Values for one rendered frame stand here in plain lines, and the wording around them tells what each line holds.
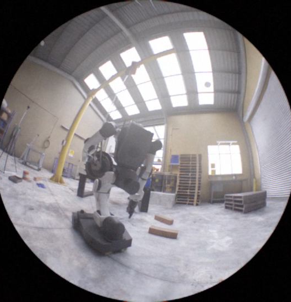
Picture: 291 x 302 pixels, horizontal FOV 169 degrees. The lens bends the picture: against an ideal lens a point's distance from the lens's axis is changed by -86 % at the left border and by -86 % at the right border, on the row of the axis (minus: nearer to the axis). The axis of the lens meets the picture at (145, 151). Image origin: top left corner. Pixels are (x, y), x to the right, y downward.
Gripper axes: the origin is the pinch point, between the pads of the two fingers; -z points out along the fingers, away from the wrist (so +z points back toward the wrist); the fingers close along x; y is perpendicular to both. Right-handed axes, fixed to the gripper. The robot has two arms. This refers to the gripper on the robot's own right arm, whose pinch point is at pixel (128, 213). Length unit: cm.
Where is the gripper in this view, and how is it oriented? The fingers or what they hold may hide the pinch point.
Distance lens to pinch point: 113.8
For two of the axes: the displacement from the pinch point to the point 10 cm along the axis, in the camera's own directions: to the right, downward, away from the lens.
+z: 3.7, -9.3, 0.0
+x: -3.8, -1.4, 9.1
